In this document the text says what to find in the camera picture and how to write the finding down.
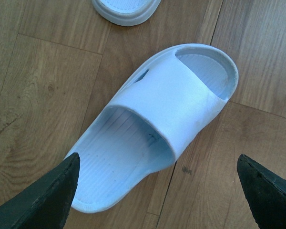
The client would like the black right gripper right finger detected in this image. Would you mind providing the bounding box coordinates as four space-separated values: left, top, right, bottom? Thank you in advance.
237 154 286 229

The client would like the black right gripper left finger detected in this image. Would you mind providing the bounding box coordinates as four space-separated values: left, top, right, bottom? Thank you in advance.
0 153 80 229

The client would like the light blue slide slipper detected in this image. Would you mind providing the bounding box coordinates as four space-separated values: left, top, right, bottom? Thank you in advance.
71 43 238 213
92 0 161 27

